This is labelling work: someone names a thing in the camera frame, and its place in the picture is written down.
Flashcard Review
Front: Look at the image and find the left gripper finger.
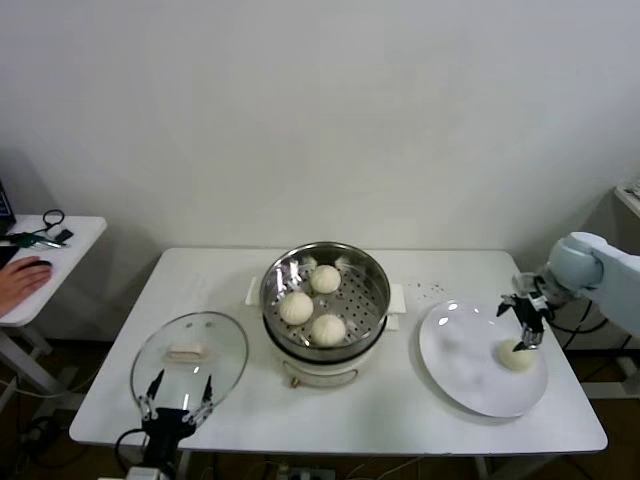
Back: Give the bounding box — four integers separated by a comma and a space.
138, 369, 166, 424
182, 375, 215, 425

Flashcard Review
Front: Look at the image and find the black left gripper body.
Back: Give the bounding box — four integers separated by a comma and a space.
142, 409, 197, 467

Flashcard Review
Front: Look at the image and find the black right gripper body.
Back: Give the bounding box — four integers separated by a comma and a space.
514, 294, 554, 331

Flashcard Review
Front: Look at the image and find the white steamed baozi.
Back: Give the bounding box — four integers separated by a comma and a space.
309, 264, 343, 295
278, 292, 315, 326
496, 338, 535, 372
310, 313, 347, 348

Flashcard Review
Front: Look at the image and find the glass pot lid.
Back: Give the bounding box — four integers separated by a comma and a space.
129, 310, 250, 419

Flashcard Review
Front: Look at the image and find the perforated steel steamer basket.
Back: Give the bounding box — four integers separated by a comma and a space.
258, 242, 391, 351

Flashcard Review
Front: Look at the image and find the bare person hand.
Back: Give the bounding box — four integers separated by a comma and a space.
0, 259, 54, 319

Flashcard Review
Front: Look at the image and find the large white plate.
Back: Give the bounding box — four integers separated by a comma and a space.
417, 298, 549, 419

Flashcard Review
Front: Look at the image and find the white electric cooker base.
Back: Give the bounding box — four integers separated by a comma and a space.
244, 277, 407, 390

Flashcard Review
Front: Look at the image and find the white power strip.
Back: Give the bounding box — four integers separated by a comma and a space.
277, 464, 337, 480

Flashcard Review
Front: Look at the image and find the white side table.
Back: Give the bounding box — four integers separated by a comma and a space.
0, 214, 108, 401

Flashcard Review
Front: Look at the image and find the black laptop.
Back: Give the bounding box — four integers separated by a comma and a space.
0, 180, 22, 271

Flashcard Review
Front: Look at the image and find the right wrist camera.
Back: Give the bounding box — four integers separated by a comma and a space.
512, 271, 546, 296

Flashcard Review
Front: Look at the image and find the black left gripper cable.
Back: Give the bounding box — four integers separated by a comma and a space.
117, 429, 151, 474

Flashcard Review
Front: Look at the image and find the black floor cable plug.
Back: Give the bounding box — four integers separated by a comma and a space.
19, 414, 59, 454

